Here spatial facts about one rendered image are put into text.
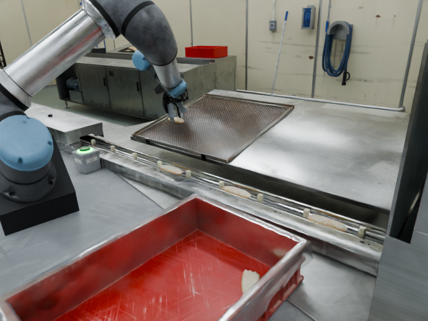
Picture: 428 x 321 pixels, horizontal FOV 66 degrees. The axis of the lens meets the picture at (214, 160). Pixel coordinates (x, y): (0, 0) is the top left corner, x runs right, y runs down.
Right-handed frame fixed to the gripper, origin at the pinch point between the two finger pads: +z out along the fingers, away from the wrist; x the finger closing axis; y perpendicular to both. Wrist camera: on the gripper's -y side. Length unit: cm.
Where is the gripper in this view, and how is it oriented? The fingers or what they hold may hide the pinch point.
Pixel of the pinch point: (176, 118)
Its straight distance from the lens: 150.5
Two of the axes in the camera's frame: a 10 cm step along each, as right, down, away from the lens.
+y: 7.0, 2.8, -6.6
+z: 1.3, 8.5, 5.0
